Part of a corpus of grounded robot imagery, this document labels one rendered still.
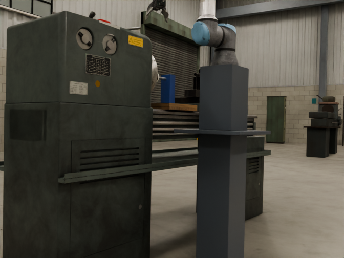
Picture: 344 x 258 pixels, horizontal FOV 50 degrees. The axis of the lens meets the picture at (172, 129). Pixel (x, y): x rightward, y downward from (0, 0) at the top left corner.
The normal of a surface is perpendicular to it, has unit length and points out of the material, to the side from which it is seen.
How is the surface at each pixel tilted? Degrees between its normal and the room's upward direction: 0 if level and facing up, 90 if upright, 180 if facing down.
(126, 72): 90
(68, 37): 90
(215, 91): 90
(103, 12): 90
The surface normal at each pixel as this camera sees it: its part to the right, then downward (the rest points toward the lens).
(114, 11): 0.85, 0.03
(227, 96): -0.60, 0.00
